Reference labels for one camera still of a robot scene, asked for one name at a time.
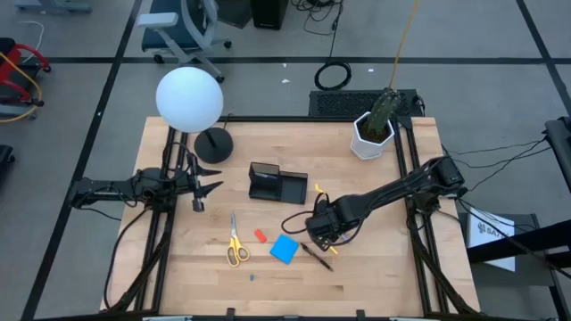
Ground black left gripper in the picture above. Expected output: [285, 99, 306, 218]
[180, 151, 225, 213]

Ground red cart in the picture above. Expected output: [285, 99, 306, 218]
[0, 37, 53, 124]

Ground grey office chair blue seat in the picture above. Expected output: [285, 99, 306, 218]
[136, 0, 233, 84]

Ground yellow hanging cord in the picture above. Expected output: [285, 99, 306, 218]
[388, 0, 420, 90]

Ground black trailing arm cable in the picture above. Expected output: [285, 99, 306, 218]
[103, 207, 151, 311]

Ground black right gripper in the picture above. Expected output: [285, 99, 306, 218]
[305, 195, 362, 253]

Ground black pen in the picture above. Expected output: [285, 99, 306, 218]
[300, 242, 335, 273]

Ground black cable coil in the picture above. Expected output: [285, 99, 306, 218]
[302, 0, 352, 92]

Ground white globe table lamp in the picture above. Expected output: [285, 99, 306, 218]
[154, 66, 235, 165]

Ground green cactus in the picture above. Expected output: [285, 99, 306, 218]
[366, 87, 401, 137]

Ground white paper sign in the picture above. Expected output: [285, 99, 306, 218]
[466, 207, 517, 273]

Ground black mesh desk organizer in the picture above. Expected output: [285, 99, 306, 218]
[248, 161, 309, 205]

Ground black tower box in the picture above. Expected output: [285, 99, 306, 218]
[250, 0, 290, 30]

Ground black perforated computer case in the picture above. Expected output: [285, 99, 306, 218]
[308, 88, 423, 119]

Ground white hexagonal plant pot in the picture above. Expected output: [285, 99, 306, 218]
[350, 111, 396, 161]

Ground yellow handled scissors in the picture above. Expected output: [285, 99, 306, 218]
[226, 211, 251, 268]

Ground blue sticky note pad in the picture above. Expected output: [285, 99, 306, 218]
[269, 234, 300, 265]

